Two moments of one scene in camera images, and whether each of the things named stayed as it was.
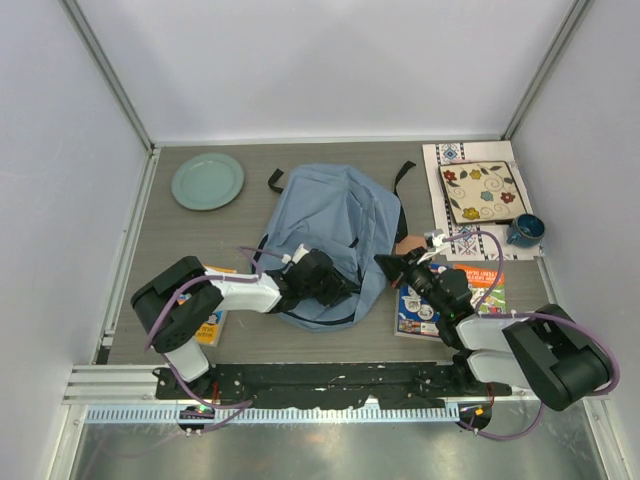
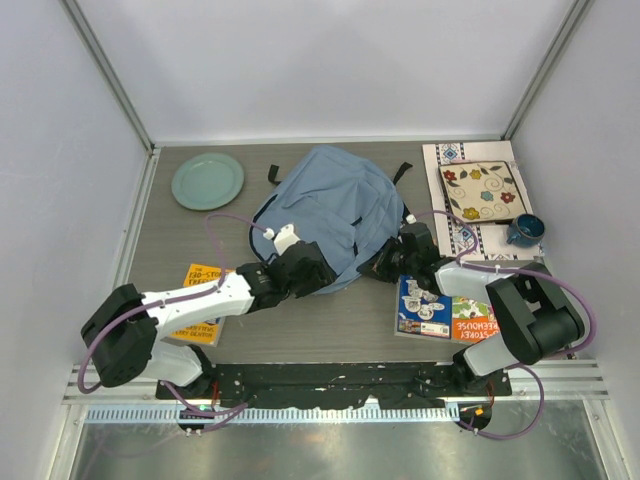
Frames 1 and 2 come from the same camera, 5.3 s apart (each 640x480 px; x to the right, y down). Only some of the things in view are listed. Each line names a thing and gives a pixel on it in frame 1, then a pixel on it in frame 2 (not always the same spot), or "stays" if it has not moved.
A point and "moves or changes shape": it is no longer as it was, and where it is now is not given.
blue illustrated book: x=417 y=314 stays
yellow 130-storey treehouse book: x=210 y=330 stays
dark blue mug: x=525 y=231 stays
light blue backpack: x=333 y=207 moves or changes shape
